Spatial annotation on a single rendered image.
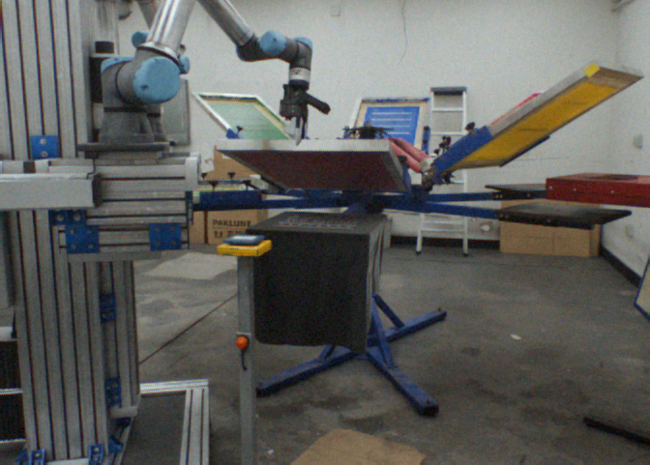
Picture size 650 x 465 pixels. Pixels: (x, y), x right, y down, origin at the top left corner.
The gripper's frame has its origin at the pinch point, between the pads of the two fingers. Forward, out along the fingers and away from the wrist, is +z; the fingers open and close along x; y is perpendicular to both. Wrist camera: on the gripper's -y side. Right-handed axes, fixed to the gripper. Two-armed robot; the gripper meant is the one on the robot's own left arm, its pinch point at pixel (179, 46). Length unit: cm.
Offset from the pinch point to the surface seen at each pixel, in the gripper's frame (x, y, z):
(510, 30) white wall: 164, -91, 401
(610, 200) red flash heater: 190, 39, -14
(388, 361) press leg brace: 114, 146, 42
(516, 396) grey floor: 179, 145, 31
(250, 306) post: 77, 83, -89
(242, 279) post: 74, 74, -89
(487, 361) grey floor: 168, 146, 74
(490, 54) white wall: 149, -65, 401
